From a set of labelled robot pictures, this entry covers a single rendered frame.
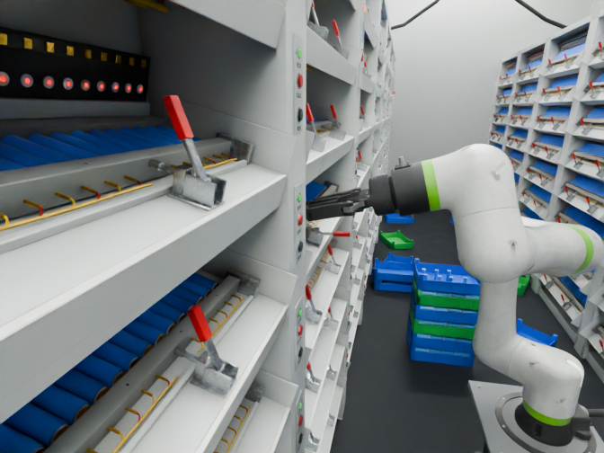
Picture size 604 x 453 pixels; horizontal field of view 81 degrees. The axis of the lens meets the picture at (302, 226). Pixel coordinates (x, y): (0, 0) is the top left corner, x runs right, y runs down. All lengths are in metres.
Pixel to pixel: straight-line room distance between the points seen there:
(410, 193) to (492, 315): 0.67
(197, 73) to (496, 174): 0.47
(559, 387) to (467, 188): 0.76
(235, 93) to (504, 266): 0.46
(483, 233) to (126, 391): 0.52
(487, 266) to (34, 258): 0.57
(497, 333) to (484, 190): 0.69
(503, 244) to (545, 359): 0.69
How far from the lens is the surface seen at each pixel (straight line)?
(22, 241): 0.24
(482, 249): 0.62
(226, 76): 0.50
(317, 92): 1.18
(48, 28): 0.47
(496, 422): 1.39
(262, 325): 0.49
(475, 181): 0.64
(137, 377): 0.38
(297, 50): 0.51
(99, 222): 0.27
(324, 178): 1.19
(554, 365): 1.26
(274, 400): 0.66
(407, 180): 0.64
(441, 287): 1.81
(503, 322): 1.24
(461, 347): 2.00
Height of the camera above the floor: 1.22
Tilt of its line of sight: 18 degrees down
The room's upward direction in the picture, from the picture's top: straight up
